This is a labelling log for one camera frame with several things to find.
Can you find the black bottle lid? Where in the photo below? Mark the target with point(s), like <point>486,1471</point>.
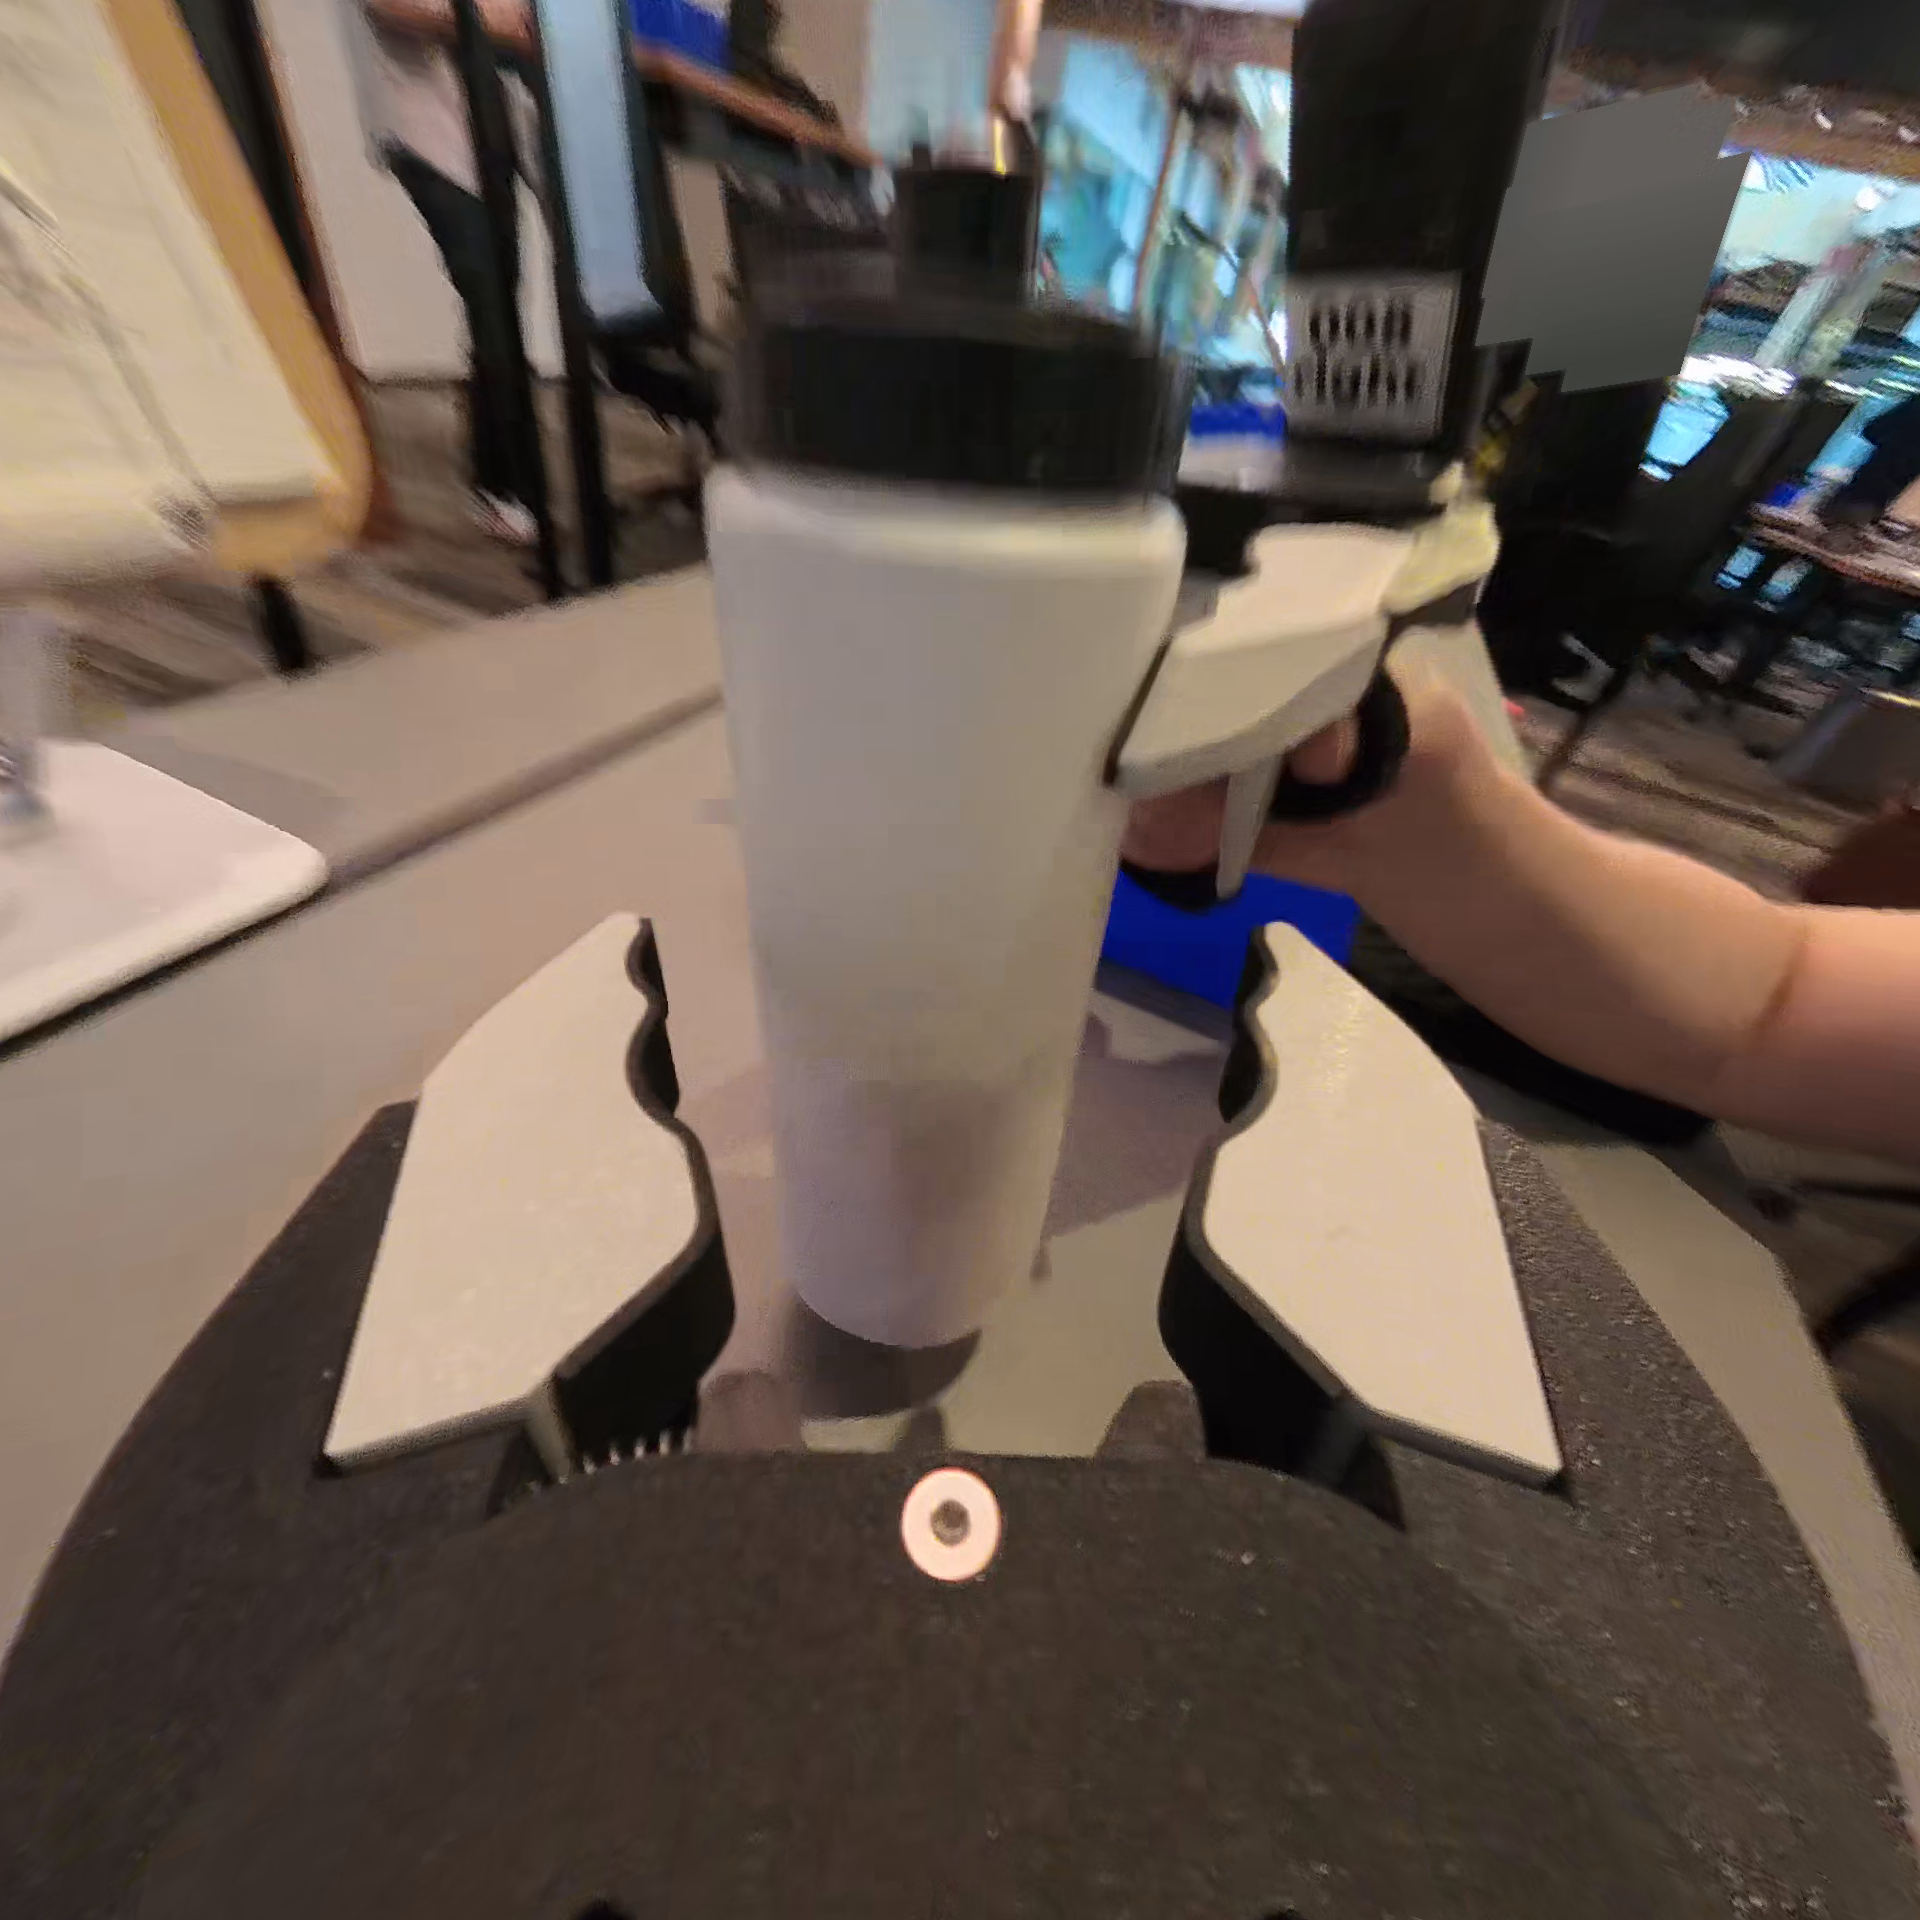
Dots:
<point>963,408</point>

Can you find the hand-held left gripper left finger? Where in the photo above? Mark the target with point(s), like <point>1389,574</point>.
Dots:
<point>524,1199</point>

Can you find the instruction board on white stand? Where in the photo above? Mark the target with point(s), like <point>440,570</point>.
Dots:
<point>287,301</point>

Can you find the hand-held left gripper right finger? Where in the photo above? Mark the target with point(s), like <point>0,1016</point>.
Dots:
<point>1366,1247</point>

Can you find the white plastic bottle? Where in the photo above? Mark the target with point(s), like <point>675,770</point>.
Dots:
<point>932,824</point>

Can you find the blue plastic bin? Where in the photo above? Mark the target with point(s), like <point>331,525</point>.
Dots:
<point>1169,945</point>

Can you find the pale screen on stand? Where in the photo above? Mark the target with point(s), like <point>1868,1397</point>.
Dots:
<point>594,151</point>

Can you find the printed instruction sheet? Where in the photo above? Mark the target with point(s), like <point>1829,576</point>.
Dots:
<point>120,301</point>

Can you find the person's right forearm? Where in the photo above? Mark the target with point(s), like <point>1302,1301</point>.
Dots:
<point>1651,960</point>

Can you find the black mesh wrist rest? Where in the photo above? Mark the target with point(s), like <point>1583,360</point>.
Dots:
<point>1500,1065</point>

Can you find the black office chair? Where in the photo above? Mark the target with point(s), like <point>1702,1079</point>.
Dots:
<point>1593,493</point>

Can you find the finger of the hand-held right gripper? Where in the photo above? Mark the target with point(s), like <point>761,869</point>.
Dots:
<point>1274,646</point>
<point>1448,556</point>

